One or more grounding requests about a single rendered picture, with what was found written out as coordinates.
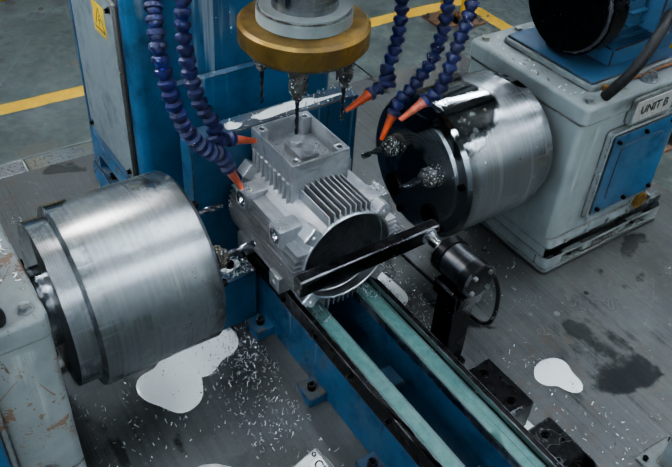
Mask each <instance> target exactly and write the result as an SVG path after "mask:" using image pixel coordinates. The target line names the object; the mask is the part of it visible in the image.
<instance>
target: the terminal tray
mask: <svg viewBox="0 0 672 467"><path fill-rule="evenodd" d="M295 118H296V115H295V114H293V115H290V116H287V117H283V118H280V119H277V120H274V121H270V122H267V123H264V124H260V125H257V126H254V127H251V138H256V139H257V143H255V144H251V149H252V163H253V164H254V165H256V167H257V173H260V176H261V177H264V176H265V182H267V181H269V186H272V185H273V190H276V189H277V195H280V194H281V198H282V199H285V198H286V204H288V203H291V204H293V203H294V202H295V201H296V200H297V199H298V198H299V188H301V189H302V190H303V191H304V187H305V185H307V186H308V187H310V182H312V183H313V184H314V185H315V180H316V179H317V180H318V181H319V182H320V178H321V177H322V178H323V179H324V180H325V177H326V176H328V177H329V178H330V176H331V174H332V175H333V176H334V177H335V174H337V175H338V176H339V177H340V174H342V175H343V176H344V177H345V178H346V179H347V175H348V170H349V158H350V147H348V146H347V145H346V144H345V143H344V142H343V141H342V140H340V139H339V138H338V137H337V136H336V135H335V134H333V133H332V132H331V131H330V130H329V129H328V128H327V127H325V126H324V125H323V124H322V123H321V122H320V121H318V120H317V119H316V118H315V117H314V116H313V115H312V114H310V113H309V112H308V111H303V112H300V113H299V126H298V128H299V133H298V135H296V134H294V129H295V128H296V126H295ZM303 134H304V137H303ZM309 137H311V138H309ZM314 137H315V140H316V141H315V140H314ZM306 138H307V139H306ZM273 140H274V143H273V145H272V142H273ZM315 143H317V145H316V144H315ZM276 144H277V145H276ZM278 145H279V146H278ZM314 145H315V147H314ZM318 145H320V147H319V146H318ZM317 147H319V149H318V148H317ZM316 148H317V149H316ZM321 148H322V149H321ZM325 149H326V150H327V151H326V152H324V150H325ZM278 150H279V151H278ZM321 150H322V151H321ZM329 150H330V153H329ZM285 151H286V152H285ZM287 152H288V154H289V155H288V154H287ZM322 152H324V153H323V154H322ZM283 153H284V156H283ZM322 155H323V156H322ZM292 156H293V158H292ZM290 157H291V158H292V159H291V158H290Z"/></svg>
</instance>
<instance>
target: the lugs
mask: <svg viewBox="0 0 672 467"><path fill-rule="evenodd" d="M237 172H238V173H239V174H240V175H241V176H242V177H243V178H245V179H247V180H249V181H251V180H252V178H253V177H254V175H255V174H256V173H257V167H256V165H254V164H253V163H252V161H250V160H249V159H247V158H245V159H244V161H243V162H242V163H241V165H240V166H239V167H238V168H237ZM372 209H374V210H375V211H376V213H377V214H379V215H381V216H382V217H383V218H386V216H387V215H388V214H389V213H390V211H391V210H392V209H393V208H392V206H390V205H389V204H388V203H387V202H386V201H385V200H383V199H382V198H380V197H379V196H376V197H375V198H374V199H373V201H372ZM322 235H323V233H322V232H321V231H320V230H319V229H318V228H317V227H316V226H314V225H313V224H311V223H309V222H307V223H306V224H305V225H304V227H303V228H302V229H301V230H300V232H299V233H298V234H297V236H298V237H299V238H300V239H301V240H302V241H303V242H304V243H305V244H307V245H309V246H311V247H313V246H314V245H315V244H316V243H317V241H318V240H319V239H320V238H321V237H322ZM384 269H385V267H384V266H383V265H382V264H381V263H380V264H379V266H378V267H377V268H376V270H375V271H374V272H373V273H372V274H371V275H370V277H371V278H373V279H377V277H378V276H379V275H380V274H381V273H382V271H383V270H384ZM295 297H296V298H297V299H298V300H299V301H300V303H301V304H302V305H305V306H307V307H310V308H312V307H313V305H314V304H315V303H316V302H317V300H318V299H319V298H317V297H314V296H312V295H311V294H309V295H307V296H304V297H302V298H300V297H298V295H295Z"/></svg>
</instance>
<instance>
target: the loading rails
mask: <svg viewBox="0 0 672 467"><path fill-rule="evenodd" d="M242 254H243V255H244V256H245V257H246V259H247V257H248V261H249V262H250V263H252V266H253V267H254V268H255V269H256V281H257V312H258V313H259V314H257V315H255V316H253V317H250V318H248V319H247V320H246V323H247V328H248V329H249V330H250V332H252V334H253V336H254V337H255V338H256V340H257V341H259V340H261V339H264V338H266V337H268V336H270V335H273V334H275V335H276V336H277V337H278V339H279V340H280V341H281V342H282V344H283V345H284V346H285V348H286V349H287V350H288V351H289V353H290V354H291V355H292V356H293V358H294V359H295V360H296V361H297V363H298V364H299V365H300V366H301V368H302V369H303V370H304V372H305V373H306V374H307V375H308V377H309V378H308V379H306V380H304V381H302V382H300V383H298V384H297V385H296V392H297V393H298V395H299V396H300V397H301V399H302V400H303V401H304V402H305V404H306V405H307V406H308V408H311V407H313V406H315V405H317V404H319V403H321V402H323V401H325V400H326V399H327V401H328V402H329V403H330V404H331V406H332V407H333V408H334V409H335V411H336V412H337V413H338V415H339V416H340V417H341V418H342V420H343V421H344V422H345V423H346V425H347V426H348V427H349V428H350V430H351V431H352V432H353V433H354V435H355V436H356V437H357V439H358V440H359V441H360V442H361V444H362V445H363V446H364V447H365V449H366V450H367V451H368V452H369V453H368V454H367V455H365V456H363V457H361V458H360V459H358V460H356V462H355V467H564V466H563V465H562V464H561V463H560V462H559V461H558V460H557V459H556V458H555V457H554V456H553V455H552V454H551V453H550V452H549V451H548V450H547V449H546V448H545V447H544V446H543V445H542V444H541V443H540V442H539V441H538V440H537V439H536V438H535V437H534V436H533V435H532V434H531V433H530V432H529V431H528V430H527V429H526V428H525V427H524V426H523V425H522V424H521V423H520V422H519V421H518V420H517V419H516V418H515V417H514V416H513V415H512V414H511V413H510V412H509V411H508V410H507V409H506V408H505V407H504V406H503V405H502V404H501V403H500V402H499V401H498V400H497V399H496V398H495V397H494V396H493V394H492V393H491V392H490V391H489V390H488V389H487V388H486V387H485V386H484V385H483V384H482V383H481V382H480V381H479V380H478V379H477V378H476V377H475V376H474V375H473V374H472V373H471V372H470V371H469V370H468V369H467V368H466V367H465V366H464V365H463V364H462V363H461V362H460V361H459V360H458V359H457V358H456V357H455V356H454V355H453V354H452V353H451V352H450V351H449V350H448V349H447V348H446V347H445V346H444V345H443V344H442V343H441V342H440V341H439V340H438V339H437V338H436V337H435V336H434V335H433V334H432V333H431V332H430V331H429V330H428V329H427V328H426V327H425V326H424V325H423V324H422V323H421V322H420V321H419V320H418V319H417V318H416V317H415V316H414V315H413V314H412V313H411V311H410V310H409V309H408V308H407V307H406V306H405V305H404V304H403V303H402V302H401V301H400V300H399V299H398V298H397V297H396V296H395V295H394V294H393V293H392V292H391V291H390V290H389V289H388V288H387V287H386V286H385V285H384V284H383V283H382V282H381V281H380V280H379V279H378V278H377V279H373V278H371V277H370V276H369V278H367V279H366V280H365V281H364V284H365V285H364V284H363V285H364V286H363V288H362V289H361V288H358V292H356V291H355V290H354V292H353V295H351V294H350V293H349V296H348V298H346V297H345V296H344V300H343V301H342V300H341V299H340V298H339V302H338V303H337V301H336V300H334V304H332V303H331V302H330V303H329V305H327V304H326V302H325V305H324V306H323V305H322V304H321V303H320V302H319V301H317V302H316V303H315V306H313V307H312V308H310V307H307V308H306V307H305V305H302V304H301V303H300V301H299V300H298V299H297V298H296V297H295V294H294V293H293V291H292V290H291V289H290V290H288V291H286V292H283V293H281V294H278V292H277V291H276V290H275V289H274V288H273V287H272V285H271V284H270V283H269V267H268V266H267V265H266V264H265V263H264V262H263V260H262V259H261V258H260V257H259V256H258V255H257V253H256V252H255V253H252V254H250V255H246V254H245V253H244V252H243V251H242ZM367 284H368V285H367ZM366 285H367V286H369V287H367V286H366ZM365 286H366V287H367V288H366V287H365ZM363 289H364V292H363ZM365 289H366V290H367V292H368V291H369V293H367V294H369V296H368V295H367V294H366V293H365ZM371 290H372V292H370V291H371ZM379 290H380V292H379ZM374 291H375V293H374ZM377 291H378V292H377ZM376 292H377V293H376ZM370 293H371V294H370ZM380 294H381V295H380ZM370 295H371V298H370ZM375 295H378V296H376V298H377V299H375ZM372 296H374V297H372ZM319 306H320V307H321V308H322V309H323V310H322V311H323V312H324V314H321V313H323V312H321V309H320V307H319ZM328 306H329V307H328ZM327 309H328V310H327ZM313 310H314V311H315V312H316V313H318V314H319V315H318V314H316V313H313V312H314V311H313ZM311 311H312V312H311ZM319 311H320V313H319ZM329 312H330V313H332V312H333V313H332V314H331V315H332V316H333V317H332V316H330V313H329ZM316 315H317V319H316ZM314 316H315V317H314ZM329 316H330V318H329V319H328V321H327V320H326V319H327V318H328V317H329ZM325 318H326V319H325ZM324 320H325V321H327V322H323V321H324Z"/></svg>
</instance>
